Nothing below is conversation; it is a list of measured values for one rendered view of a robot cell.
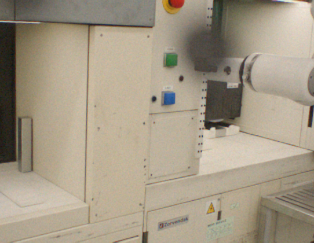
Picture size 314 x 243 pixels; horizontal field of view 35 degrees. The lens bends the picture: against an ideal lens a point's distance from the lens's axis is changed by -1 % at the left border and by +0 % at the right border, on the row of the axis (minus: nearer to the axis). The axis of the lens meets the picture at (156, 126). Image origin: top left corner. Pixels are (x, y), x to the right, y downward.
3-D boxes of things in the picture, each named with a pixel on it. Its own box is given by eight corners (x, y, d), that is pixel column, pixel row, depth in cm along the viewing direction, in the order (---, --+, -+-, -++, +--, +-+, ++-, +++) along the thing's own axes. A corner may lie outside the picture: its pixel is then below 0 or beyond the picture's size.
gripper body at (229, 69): (238, 90, 105) (201, 83, 113) (269, 88, 111) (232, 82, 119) (241, 54, 103) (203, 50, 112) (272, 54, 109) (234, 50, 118)
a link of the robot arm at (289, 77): (282, 62, 109) (258, 48, 103) (336, 68, 99) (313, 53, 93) (271, 98, 109) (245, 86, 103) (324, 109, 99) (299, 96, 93)
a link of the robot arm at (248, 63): (247, 94, 103) (236, 92, 106) (273, 92, 109) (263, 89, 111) (251, 53, 102) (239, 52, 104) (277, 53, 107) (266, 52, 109)
